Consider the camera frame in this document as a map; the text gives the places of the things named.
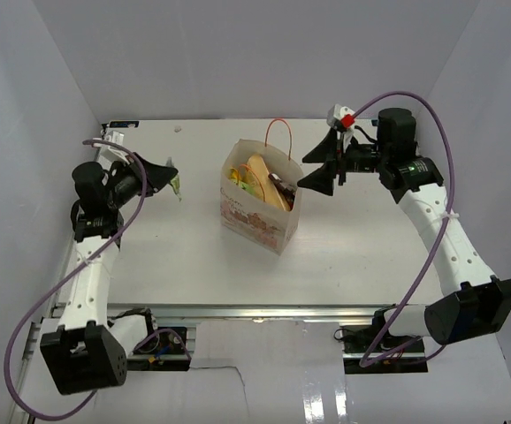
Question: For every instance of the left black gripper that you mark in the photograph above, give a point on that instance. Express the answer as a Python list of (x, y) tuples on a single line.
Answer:
[(157, 176)]

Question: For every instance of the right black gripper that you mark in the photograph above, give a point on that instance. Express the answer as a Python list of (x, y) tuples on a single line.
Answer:
[(322, 179)]

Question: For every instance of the purple candy wrapper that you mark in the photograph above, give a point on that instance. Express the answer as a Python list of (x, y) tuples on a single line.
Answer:
[(286, 190)]

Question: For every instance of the brown chips bag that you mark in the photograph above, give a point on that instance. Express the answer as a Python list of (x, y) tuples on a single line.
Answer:
[(257, 176)]

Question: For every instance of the light green snack packet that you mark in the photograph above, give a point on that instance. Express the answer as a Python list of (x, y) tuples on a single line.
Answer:
[(250, 189)]

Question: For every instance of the yellow m&m's packet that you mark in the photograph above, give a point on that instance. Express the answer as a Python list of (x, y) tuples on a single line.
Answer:
[(234, 175)]

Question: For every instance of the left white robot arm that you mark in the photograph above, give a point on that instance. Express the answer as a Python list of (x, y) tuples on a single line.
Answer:
[(89, 350)]

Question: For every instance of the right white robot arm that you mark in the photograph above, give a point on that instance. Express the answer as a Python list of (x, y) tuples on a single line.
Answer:
[(475, 302)]

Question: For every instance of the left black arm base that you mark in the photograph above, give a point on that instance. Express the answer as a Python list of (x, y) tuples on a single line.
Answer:
[(164, 353)]

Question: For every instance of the beige paper bag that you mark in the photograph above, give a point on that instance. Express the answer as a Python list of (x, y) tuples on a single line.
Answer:
[(254, 219)]

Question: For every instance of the left blue label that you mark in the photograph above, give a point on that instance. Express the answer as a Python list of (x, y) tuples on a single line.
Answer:
[(123, 124)]

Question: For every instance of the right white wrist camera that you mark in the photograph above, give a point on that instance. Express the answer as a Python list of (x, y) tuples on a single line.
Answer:
[(342, 120)]

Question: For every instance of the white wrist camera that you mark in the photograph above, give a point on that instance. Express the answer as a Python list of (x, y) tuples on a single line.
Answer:
[(342, 120), (108, 154)]

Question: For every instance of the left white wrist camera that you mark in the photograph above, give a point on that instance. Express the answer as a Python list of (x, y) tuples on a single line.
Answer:
[(108, 154)]

